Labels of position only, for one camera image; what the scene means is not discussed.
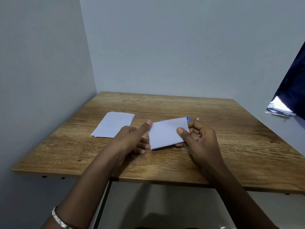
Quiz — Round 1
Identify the person's right hand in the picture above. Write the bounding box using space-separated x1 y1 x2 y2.
176 120 226 175

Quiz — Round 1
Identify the pile of crumpled white sheets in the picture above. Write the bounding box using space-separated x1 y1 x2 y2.
265 96 297 118

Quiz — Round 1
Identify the silver bangle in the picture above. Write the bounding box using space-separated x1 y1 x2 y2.
51 206 73 229

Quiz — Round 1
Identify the person's right forearm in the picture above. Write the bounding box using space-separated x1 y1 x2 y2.
205 164 279 229

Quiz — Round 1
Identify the person's left hand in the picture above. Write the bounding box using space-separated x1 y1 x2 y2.
103 119 153 168

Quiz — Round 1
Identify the thin white paper bundle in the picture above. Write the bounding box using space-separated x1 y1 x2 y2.
148 117 190 150

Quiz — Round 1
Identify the stack of white papers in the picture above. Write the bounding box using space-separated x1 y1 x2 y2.
90 111 136 139

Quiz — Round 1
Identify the dark blue curtain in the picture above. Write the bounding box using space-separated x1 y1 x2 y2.
271 41 305 122

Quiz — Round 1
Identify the person's left forearm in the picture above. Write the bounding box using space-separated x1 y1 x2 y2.
39 150 122 229

